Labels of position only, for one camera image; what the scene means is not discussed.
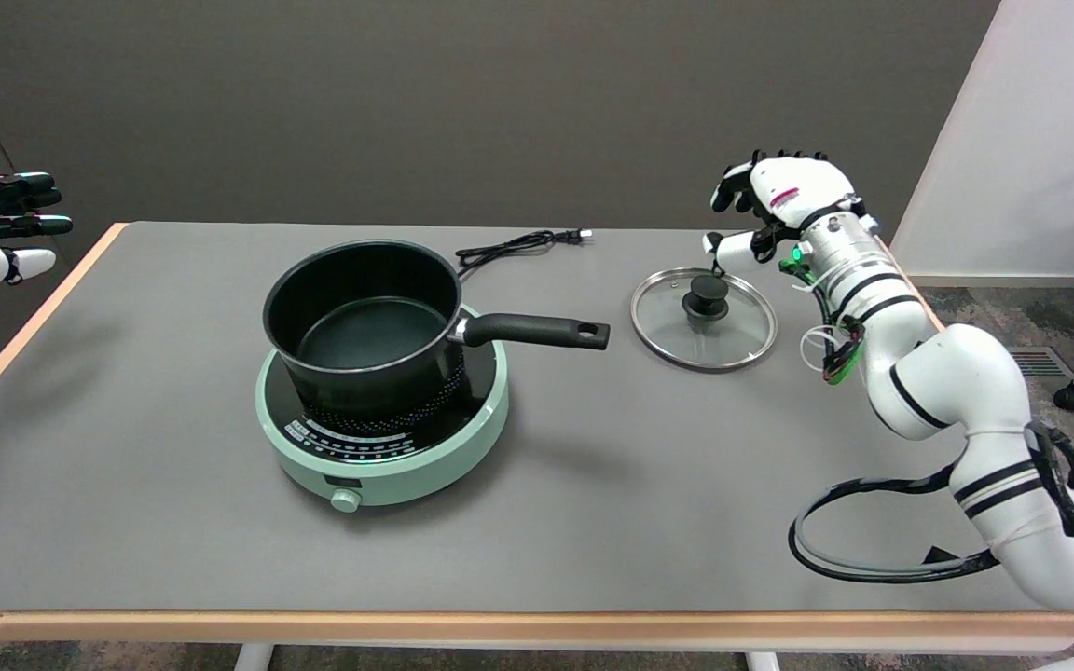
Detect mint green induction cooker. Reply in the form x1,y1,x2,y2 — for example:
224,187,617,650
255,303,510,514

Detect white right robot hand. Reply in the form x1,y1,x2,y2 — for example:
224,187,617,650
702,149,869,275

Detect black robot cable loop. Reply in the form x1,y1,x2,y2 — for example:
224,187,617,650
787,421,1074,616

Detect black saucepan with handle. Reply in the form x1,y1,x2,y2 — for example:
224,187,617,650
262,240,612,420

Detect coloured wrist wire bundle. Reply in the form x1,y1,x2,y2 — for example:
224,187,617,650
778,259,867,387

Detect glass pot lid black knob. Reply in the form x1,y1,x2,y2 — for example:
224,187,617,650
630,267,778,374

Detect grey floor vent grille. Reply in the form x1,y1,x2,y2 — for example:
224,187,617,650
1008,347,1074,379

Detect black power cord with plug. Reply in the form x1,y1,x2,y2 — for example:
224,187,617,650
455,228,592,281

